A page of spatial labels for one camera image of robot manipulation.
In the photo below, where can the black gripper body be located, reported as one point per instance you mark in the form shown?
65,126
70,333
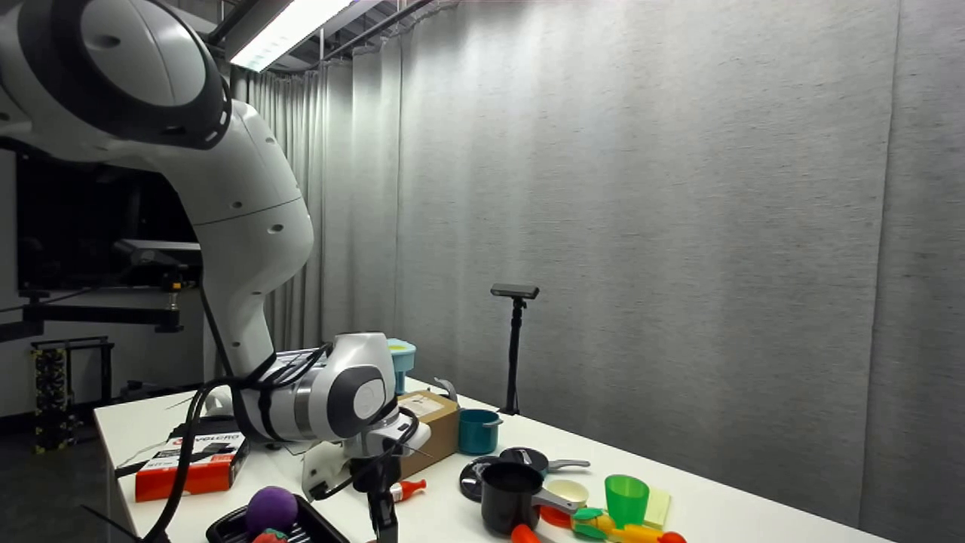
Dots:
376,483

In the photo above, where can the purple stuffed fruit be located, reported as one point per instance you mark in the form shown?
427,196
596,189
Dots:
271,508

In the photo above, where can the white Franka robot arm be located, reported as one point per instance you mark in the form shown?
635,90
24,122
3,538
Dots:
242,222

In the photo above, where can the red stuffed fruit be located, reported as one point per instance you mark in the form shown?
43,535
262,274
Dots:
265,538

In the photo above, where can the cardboard box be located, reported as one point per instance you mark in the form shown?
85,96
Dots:
439,427

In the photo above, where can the teal toy pot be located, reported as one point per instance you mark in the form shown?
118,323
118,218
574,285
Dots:
477,434

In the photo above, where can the black toy pot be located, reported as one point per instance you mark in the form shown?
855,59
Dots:
511,500

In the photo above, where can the light blue cup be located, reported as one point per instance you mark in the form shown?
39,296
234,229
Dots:
402,363

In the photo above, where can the orange-red toy carrot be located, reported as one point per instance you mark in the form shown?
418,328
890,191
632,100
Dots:
523,535

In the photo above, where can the purple plush toy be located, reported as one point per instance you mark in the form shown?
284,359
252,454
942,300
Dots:
224,530

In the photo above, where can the black toy frying pan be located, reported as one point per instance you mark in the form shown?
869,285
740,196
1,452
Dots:
531,460

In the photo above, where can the red flat box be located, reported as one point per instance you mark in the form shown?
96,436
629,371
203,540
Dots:
199,475

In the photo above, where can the small white bowl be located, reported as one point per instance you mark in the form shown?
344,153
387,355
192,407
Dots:
565,494

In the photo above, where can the small green toy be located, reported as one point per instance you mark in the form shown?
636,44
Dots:
587,522

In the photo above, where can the green translucent cup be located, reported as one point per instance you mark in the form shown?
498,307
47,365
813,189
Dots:
624,500

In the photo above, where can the yellow orange toy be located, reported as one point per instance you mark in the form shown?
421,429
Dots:
629,531

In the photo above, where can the small red toy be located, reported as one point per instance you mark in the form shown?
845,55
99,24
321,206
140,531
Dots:
669,538

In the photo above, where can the grey curtain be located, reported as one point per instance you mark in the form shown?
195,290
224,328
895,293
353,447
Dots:
441,199

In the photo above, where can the black monitor screen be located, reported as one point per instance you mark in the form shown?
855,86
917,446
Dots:
99,222

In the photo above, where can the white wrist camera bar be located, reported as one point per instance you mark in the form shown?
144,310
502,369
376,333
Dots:
323,471

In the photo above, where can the black camera tripod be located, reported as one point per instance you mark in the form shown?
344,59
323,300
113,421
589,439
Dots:
512,342

